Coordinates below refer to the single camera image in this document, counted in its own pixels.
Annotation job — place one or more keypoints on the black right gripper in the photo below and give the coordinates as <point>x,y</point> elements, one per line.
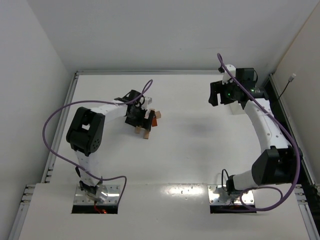
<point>222,91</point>

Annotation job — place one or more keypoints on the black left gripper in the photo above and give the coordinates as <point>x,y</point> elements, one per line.
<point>139,118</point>

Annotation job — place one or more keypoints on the long light wood block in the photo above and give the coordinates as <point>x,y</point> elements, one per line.
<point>137,130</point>
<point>146,134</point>

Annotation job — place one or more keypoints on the reddish brown wood block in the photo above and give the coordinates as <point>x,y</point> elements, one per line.
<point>154,122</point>

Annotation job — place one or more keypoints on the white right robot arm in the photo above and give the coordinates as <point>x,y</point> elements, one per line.
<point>277,163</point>

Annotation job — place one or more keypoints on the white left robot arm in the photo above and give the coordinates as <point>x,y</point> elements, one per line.
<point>85,135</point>

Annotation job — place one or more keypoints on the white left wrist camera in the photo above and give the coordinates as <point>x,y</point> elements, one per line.
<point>144,102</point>

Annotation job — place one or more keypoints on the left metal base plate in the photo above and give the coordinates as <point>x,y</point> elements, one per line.
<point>106,195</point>

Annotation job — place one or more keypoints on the metal base plate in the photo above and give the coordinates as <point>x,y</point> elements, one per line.
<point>106,195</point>
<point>220,198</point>

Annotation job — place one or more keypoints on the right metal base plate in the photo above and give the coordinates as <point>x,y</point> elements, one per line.
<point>220,198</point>

